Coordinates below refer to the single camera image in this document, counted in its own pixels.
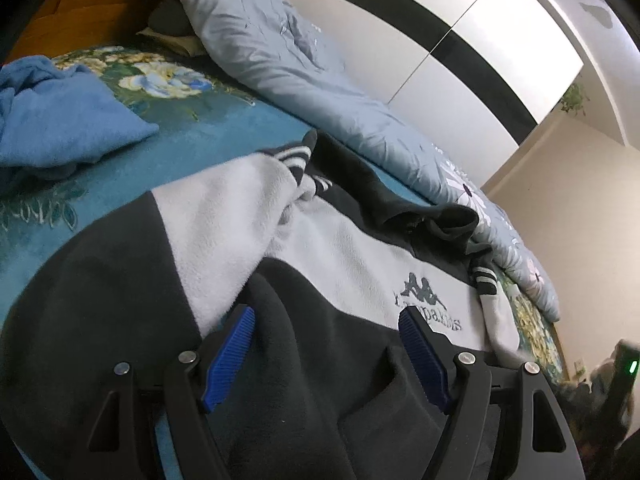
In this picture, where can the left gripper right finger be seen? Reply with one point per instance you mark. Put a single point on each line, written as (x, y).
(533, 440)

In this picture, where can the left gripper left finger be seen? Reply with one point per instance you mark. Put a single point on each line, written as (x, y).
(116, 441)

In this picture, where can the black and white fleece jacket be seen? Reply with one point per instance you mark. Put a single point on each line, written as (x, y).
(326, 256)

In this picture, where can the pile of clothes on chair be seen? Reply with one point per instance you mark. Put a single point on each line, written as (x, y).
(599, 413)

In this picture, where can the blue fleece garment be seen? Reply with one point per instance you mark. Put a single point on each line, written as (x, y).
(54, 120)

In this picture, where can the green plant decoration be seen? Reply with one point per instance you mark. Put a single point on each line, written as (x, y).
(574, 99)

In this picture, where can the white black-striped wardrobe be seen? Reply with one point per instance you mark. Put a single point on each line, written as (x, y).
(475, 76)

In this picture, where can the wooden headboard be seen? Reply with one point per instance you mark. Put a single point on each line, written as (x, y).
(54, 27)

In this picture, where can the light blue floral quilt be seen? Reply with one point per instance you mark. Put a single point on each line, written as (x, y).
(270, 48)

